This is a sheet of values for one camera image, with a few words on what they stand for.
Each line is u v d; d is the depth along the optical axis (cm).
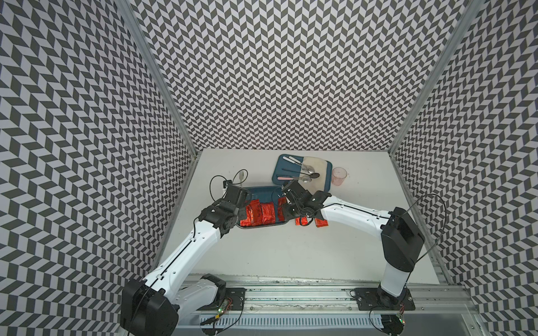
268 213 85
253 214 84
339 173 107
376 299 65
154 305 37
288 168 117
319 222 92
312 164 112
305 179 107
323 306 72
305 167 111
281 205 89
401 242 46
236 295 74
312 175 106
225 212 60
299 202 65
